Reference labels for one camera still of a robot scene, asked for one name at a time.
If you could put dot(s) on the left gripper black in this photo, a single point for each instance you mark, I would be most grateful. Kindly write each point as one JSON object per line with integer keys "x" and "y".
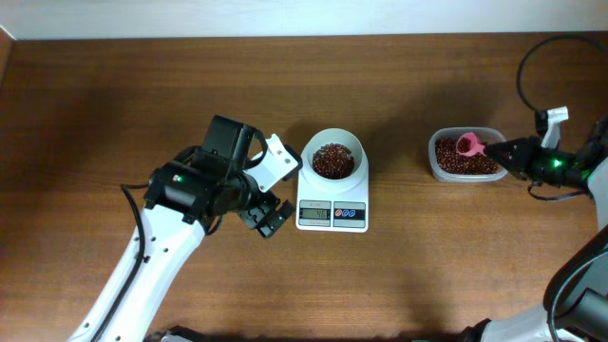
{"x": 255, "y": 218}

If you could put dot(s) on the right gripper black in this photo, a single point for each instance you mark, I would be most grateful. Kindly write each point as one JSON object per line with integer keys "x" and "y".
{"x": 525, "y": 148}

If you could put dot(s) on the pink measuring scoop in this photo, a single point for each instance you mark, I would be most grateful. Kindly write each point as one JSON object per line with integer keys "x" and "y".
{"x": 470, "y": 144}

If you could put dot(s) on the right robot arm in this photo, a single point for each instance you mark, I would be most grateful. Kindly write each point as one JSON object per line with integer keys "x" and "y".
{"x": 574, "y": 304}

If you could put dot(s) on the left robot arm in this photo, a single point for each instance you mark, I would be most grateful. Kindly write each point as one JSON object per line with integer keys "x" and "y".
{"x": 161, "y": 243}

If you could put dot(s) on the white digital kitchen scale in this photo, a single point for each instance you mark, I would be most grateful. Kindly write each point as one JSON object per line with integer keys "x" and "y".
{"x": 341, "y": 206}

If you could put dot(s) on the clear plastic bean container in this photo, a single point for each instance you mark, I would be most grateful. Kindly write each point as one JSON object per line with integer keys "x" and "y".
{"x": 488, "y": 135}

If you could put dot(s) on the red adzuki beans pile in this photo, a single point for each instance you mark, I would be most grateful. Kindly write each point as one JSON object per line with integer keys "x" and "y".
{"x": 449, "y": 158}

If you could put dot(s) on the beans in white bowl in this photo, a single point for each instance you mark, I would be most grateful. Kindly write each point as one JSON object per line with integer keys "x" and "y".
{"x": 333, "y": 161}

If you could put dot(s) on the white round bowl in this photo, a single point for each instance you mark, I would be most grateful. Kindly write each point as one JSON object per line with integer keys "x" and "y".
{"x": 333, "y": 135}

